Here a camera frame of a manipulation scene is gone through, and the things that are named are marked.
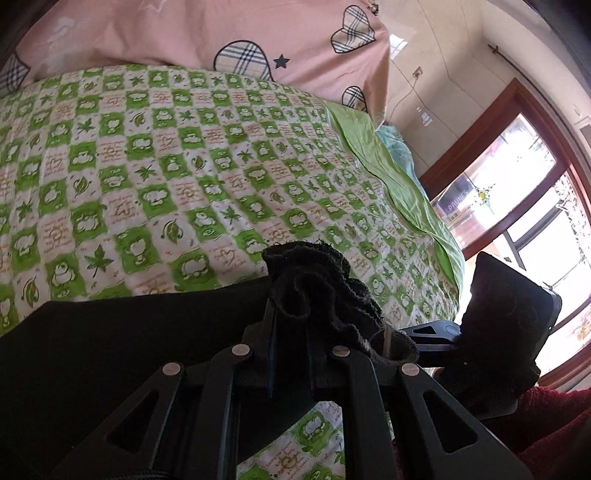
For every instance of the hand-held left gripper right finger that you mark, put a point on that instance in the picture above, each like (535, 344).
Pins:
(324, 374)

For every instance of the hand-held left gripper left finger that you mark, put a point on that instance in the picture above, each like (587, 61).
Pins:
(272, 362)

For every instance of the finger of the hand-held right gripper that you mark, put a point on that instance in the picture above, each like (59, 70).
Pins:
(429, 333)

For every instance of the black pants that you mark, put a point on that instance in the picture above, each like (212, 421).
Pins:
(138, 332)

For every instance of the person's right forearm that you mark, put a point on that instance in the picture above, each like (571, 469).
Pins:
(554, 429)

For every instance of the wooden framed window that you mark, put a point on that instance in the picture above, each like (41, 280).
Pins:
(531, 198)

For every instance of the plain green sheet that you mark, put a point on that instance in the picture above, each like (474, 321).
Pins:
(392, 184)

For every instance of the light blue cloth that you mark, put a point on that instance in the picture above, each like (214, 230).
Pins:
(400, 147)

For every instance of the green checkered bed sheet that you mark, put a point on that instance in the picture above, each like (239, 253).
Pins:
(175, 175)

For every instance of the dark curtain rod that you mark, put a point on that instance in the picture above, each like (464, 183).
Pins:
(531, 79)

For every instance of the pink heart-pattern pillow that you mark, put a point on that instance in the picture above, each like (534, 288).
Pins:
(194, 32)

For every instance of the white wall socket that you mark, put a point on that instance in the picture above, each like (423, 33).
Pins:
(418, 71)

